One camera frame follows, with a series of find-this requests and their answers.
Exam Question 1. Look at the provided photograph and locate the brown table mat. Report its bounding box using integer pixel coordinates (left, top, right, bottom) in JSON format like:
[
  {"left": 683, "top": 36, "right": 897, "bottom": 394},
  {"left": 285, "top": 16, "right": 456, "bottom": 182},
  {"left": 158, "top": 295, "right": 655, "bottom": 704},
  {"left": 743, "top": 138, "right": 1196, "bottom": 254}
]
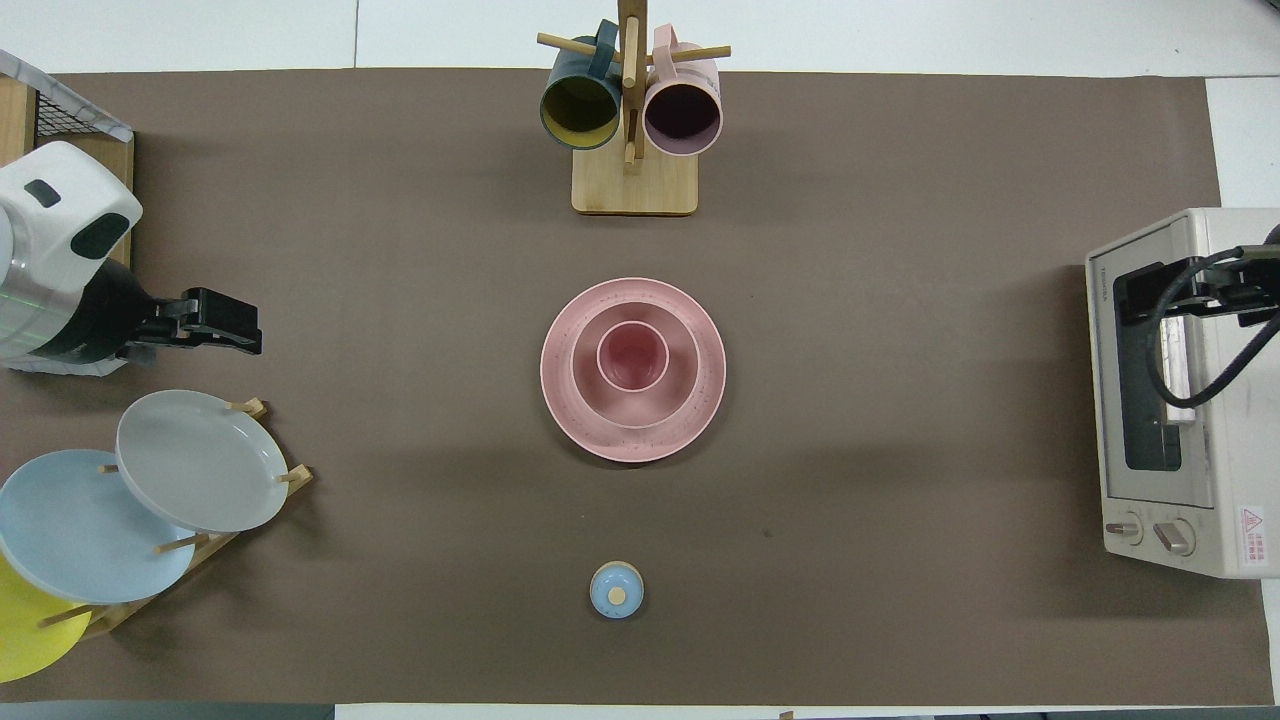
[{"left": 0, "top": 68, "right": 1273, "bottom": 707}]

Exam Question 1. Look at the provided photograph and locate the pink cup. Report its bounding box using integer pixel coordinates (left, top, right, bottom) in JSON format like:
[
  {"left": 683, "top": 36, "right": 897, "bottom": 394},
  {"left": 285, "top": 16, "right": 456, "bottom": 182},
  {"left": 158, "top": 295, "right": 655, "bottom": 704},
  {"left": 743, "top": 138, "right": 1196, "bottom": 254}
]
[{"left": 597, "top": 320, "right": 671, "bottom": 393}]

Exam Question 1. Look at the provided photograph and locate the wooden plate rack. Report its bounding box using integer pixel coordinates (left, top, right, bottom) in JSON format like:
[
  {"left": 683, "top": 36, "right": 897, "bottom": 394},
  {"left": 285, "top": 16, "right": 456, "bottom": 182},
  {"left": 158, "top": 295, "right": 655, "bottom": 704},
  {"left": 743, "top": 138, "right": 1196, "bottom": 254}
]
[{"left": 40, "top": 398, "right": 314, "bottom": 636}]

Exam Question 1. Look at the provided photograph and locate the pink plate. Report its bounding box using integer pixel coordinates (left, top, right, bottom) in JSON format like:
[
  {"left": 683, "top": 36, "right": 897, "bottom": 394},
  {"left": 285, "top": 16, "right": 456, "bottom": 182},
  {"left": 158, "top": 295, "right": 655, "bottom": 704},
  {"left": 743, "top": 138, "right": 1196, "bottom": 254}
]
[{"left": 540, "top": 278, "right": 728, "bottom": 464}]

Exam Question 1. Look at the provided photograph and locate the pink mug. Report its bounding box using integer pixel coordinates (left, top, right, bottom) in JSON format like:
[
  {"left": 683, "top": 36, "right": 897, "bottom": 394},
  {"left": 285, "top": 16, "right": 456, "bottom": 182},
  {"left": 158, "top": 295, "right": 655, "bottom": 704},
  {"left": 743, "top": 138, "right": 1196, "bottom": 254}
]
[{"left": 643, "top": 25, "right": 723, "bottom": 158}]

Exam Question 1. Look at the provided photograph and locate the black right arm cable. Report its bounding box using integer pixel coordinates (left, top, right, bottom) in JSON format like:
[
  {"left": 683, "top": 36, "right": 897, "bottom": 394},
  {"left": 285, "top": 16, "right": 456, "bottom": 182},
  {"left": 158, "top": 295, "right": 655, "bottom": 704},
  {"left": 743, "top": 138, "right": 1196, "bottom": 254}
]
[{"left": 1146, "top": 245, "right": 1280, "bottom": 408}]

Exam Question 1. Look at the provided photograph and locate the white patterned cloth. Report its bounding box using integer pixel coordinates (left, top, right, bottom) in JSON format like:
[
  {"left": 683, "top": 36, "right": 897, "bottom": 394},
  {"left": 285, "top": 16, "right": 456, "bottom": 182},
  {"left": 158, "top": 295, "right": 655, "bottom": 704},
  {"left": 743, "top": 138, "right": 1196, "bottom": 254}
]
[{"left": 0, "top": 50, "right": 134, "bottom": 143}]

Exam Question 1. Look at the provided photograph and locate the beige toaster oven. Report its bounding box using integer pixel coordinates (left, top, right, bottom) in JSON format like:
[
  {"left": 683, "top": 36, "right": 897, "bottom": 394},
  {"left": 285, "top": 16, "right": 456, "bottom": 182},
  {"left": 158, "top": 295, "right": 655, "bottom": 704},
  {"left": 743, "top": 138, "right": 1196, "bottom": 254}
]
[{"left": 1085, "top": 208, "right": 1280, "bottom": 580}]

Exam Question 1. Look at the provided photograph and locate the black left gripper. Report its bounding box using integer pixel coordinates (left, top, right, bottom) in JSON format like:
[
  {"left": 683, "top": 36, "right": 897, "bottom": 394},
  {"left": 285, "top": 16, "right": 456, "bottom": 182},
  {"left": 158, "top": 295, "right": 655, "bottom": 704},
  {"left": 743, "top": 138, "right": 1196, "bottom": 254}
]
[{"left": 45, "top": 262, "right": 263, "bottom": 363}]

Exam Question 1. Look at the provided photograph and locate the pink bowl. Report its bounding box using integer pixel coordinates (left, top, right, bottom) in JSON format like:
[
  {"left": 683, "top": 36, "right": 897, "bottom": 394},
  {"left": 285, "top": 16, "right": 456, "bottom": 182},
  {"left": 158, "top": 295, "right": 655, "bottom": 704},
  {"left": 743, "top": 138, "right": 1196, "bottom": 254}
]
[{"left": 570, "top": 300, "right": 701, "bottom": 429}]

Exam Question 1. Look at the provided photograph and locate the dark teal mug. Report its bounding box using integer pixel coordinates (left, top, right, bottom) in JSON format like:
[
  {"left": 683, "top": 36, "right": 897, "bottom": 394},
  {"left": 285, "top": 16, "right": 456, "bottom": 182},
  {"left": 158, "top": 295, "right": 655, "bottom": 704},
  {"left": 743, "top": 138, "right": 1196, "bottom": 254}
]
[{"left": 540, "top": 20, "right": 623, "bottom": 151}]

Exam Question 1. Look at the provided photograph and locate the light blue plate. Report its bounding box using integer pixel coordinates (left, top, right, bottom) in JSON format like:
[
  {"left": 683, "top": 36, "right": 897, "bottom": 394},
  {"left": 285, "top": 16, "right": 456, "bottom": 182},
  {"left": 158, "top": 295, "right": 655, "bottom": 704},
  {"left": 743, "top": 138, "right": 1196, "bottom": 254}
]
[{"left": 0, "top": 449, "right": 198, "bottom": 605}]

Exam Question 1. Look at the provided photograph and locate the grey plate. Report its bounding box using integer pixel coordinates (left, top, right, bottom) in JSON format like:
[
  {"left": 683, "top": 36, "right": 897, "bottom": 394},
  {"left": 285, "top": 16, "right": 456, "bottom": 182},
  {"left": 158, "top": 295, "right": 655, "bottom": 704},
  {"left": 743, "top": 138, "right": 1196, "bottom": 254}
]
[{"left": 115, "top": 390, "right": 291, "bottom": 534}]

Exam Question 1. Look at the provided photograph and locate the wooden shelf with wire basket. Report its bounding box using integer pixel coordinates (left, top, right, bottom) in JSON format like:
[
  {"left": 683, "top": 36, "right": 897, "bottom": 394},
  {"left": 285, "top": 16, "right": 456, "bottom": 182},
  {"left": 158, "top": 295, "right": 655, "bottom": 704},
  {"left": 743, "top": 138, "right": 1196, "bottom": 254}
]
[{"left": 0, "top": 50, "right": 136, "bottom": 269}]

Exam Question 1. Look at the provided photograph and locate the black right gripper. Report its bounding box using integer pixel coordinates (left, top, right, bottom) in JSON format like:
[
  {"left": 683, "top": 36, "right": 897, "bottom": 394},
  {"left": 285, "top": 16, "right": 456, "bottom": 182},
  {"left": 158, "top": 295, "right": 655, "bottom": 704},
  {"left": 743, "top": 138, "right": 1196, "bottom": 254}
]
[{"left": 1180, "top": 255, "right": 1280, "bottom": 327}]

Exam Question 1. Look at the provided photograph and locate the blue lid with wooden knob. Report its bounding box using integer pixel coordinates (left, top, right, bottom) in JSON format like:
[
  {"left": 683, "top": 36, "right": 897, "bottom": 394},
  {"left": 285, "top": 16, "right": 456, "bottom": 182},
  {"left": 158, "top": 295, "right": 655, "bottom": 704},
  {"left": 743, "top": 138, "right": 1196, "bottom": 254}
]
[{"left": 589, "top": 561, "right": 645, "bottom": 620}]

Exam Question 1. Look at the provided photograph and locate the wooden mug tree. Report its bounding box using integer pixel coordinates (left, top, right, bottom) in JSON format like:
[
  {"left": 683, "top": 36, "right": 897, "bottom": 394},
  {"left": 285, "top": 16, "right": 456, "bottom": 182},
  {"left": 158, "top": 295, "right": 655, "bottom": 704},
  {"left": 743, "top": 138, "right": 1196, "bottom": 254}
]
[{"left": 537, "top": 0, "right": 732, "bottom": 217}]

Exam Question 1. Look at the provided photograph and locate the yellow plate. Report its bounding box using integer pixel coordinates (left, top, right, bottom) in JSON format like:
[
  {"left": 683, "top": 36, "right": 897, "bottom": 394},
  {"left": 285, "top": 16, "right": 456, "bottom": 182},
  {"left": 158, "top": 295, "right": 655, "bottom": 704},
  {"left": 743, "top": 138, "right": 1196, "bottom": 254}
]
[{"left": 0, "top": 555, "right": 93, "bottom": 685}]

